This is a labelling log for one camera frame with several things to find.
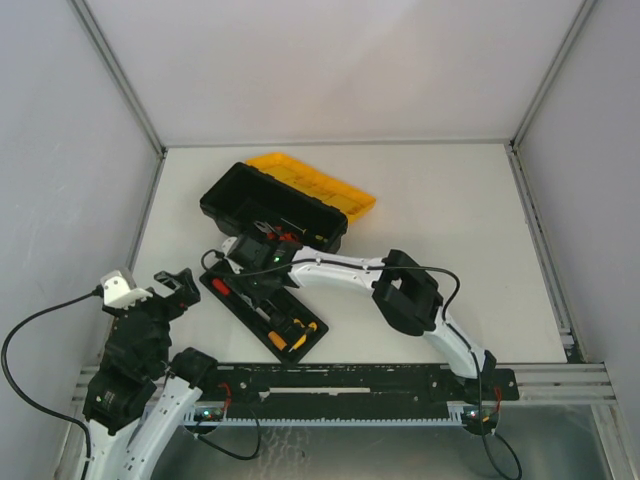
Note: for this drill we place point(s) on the black toolbox tray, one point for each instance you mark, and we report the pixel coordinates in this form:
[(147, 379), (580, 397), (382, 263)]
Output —
[(277, 313)]

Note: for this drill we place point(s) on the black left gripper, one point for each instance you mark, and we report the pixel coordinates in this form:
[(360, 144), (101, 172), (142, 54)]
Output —
[(167, 298)]

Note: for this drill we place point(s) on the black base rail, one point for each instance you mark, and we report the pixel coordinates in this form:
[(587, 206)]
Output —
[(436, 382)]

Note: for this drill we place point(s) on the orange needle nose pliers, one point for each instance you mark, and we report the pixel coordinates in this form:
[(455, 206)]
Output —
[(284, 235)]

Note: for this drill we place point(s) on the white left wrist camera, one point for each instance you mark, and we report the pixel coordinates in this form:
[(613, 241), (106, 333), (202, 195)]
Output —
[(120, 290)]

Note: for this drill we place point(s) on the yellow black small screwdriver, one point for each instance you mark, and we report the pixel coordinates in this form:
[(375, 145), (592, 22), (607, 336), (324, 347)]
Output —
[(307, 331)]

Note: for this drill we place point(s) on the yellow black plastic toolbox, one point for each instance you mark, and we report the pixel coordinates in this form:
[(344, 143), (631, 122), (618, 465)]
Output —
[(275, 186)]

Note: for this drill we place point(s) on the grey cable duct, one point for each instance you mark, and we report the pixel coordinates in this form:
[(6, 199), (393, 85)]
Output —
[(203, 416)]

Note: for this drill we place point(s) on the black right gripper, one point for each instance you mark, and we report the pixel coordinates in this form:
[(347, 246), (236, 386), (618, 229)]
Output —
[(270, 279)]

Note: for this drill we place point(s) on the black orange combination pliers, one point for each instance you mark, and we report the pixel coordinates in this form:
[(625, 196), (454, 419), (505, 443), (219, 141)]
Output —
[(272, 233)]

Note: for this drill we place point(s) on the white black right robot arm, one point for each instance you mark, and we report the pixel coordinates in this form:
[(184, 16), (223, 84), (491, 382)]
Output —
[(413, 299)]

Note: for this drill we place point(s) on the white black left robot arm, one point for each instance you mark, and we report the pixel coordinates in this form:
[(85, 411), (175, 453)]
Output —
[(140, 393)]

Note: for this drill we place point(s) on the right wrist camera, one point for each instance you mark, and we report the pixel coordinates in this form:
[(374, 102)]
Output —
[(231, 248)]

